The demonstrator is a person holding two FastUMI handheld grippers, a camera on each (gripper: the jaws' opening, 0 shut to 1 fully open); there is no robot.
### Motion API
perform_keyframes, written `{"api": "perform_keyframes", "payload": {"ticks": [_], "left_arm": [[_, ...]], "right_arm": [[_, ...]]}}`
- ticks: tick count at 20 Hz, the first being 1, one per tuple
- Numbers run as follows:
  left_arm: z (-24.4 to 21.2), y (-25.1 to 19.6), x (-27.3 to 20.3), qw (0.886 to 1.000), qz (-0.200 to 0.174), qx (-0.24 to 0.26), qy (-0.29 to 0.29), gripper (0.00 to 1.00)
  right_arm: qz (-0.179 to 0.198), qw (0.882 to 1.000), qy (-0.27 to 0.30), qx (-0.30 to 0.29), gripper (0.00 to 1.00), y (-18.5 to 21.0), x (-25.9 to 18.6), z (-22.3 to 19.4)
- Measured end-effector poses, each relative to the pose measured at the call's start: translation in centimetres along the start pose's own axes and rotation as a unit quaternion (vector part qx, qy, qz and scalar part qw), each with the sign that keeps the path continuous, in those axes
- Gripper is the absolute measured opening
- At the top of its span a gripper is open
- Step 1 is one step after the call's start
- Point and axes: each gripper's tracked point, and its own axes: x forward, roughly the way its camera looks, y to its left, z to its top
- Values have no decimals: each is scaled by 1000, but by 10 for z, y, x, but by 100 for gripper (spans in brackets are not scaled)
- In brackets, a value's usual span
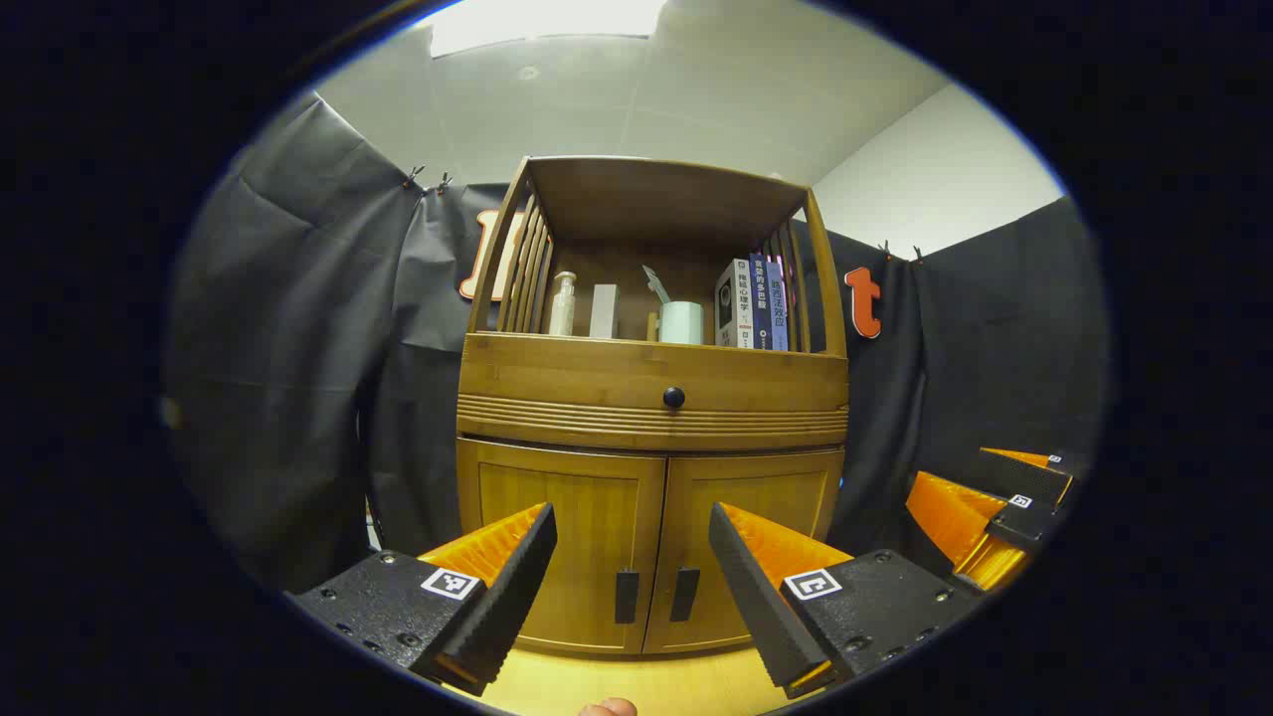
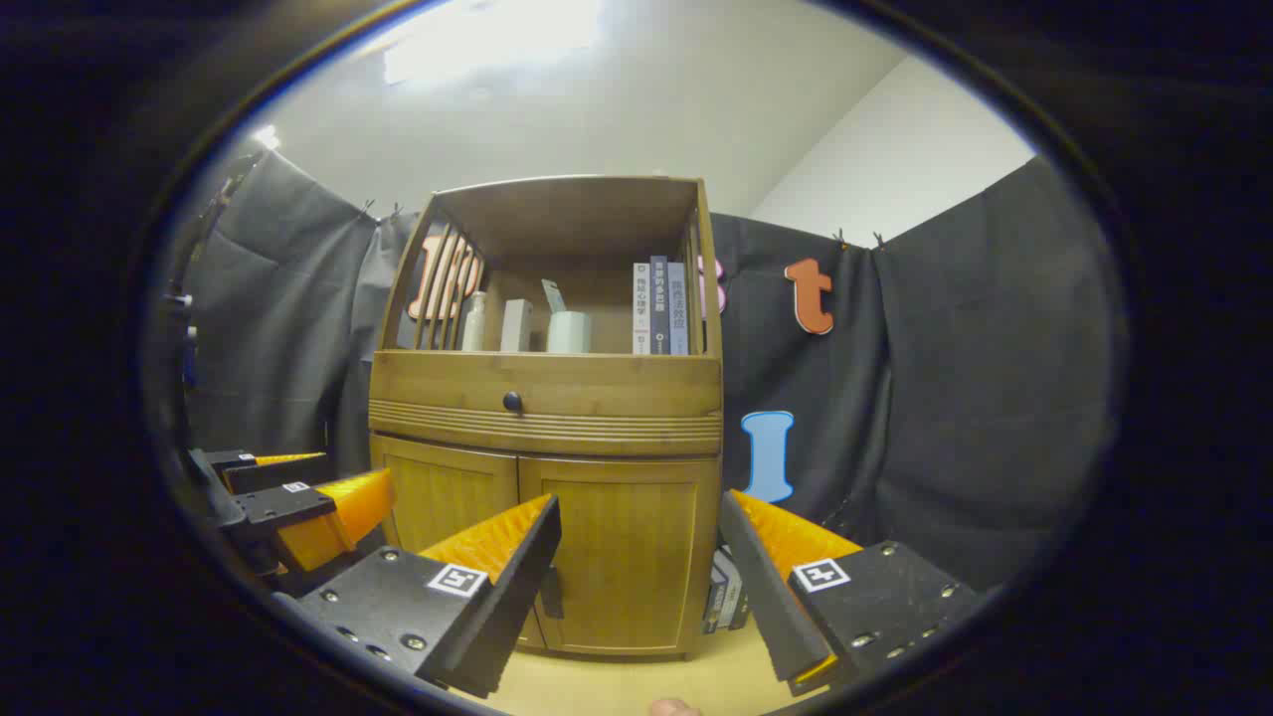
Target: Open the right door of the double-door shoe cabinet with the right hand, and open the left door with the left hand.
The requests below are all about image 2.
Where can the pale grey tube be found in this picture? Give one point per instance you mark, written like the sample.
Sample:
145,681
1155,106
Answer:
553,296

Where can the white pump bottle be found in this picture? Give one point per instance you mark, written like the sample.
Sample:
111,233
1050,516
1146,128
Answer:
474,328

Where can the wooden double-door shoe cabinet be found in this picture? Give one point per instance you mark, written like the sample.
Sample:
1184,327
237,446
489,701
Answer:
557,209

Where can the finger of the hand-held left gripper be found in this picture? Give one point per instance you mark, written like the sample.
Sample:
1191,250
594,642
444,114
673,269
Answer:
278,474
338,512

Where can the white rectangular box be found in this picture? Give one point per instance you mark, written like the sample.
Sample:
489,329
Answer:
515,328

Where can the white cup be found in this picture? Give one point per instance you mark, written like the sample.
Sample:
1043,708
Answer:
569,333

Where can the blue cover book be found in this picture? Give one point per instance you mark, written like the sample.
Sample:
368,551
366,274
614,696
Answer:
711,607

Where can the black backdrop cloth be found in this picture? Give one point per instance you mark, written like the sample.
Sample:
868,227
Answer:
945,398

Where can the wooden drawer with black knob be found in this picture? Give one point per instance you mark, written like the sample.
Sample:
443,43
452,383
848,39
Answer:
617,383

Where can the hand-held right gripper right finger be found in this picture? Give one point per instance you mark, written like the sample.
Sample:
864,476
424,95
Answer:
761,597

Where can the white grey book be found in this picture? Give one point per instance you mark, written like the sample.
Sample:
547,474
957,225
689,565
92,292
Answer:
728,592

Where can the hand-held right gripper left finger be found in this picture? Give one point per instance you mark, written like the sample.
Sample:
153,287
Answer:
517,597

